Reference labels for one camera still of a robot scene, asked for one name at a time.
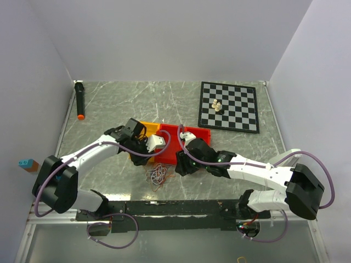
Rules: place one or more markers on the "black marker orange cap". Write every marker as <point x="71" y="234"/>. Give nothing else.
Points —
<point x="80" y="104"/>

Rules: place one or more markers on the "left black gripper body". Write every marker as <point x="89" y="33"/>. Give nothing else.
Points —
<point x="140" y="146"/>

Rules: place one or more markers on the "black white chessboard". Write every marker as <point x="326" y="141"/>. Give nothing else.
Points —
<point x="239" y="103"/>

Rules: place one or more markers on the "yellow plastic bin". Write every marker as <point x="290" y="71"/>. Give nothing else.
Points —
<point x="149" y="127"/>

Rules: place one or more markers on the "white stand device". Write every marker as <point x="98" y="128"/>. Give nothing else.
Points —
<point x="286" y="159"/>

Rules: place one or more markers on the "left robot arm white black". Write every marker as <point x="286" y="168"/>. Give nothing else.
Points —
<point x="58" y="181"/>

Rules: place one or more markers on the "blue orange toy block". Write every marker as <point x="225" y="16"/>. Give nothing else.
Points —
<point x="29" y="165"/>

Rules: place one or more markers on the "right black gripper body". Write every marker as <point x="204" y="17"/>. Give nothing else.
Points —
<point x="191" y="166"/>

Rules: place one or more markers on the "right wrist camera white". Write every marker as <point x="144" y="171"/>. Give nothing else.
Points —
<point x="187" y="137"/>

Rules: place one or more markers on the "white chess piece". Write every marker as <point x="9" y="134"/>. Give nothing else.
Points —
<point x="218" y="107"/>
<point x="215" y="103"/>

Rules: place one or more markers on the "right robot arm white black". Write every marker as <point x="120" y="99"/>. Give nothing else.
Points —
<point x="295" y="189"/>

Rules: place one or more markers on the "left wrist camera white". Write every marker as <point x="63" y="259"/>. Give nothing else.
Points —
<point x="155" y="142"/>

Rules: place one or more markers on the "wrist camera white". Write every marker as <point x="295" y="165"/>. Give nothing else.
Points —
<point x="187" y="137"/>
<point x="155" y="142"/>

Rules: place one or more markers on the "red bin right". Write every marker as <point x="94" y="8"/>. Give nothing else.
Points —
<point x="202" y="133"/>

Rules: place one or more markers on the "aluminium rail frame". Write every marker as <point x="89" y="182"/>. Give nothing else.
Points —
<point x="148" y="232"/>

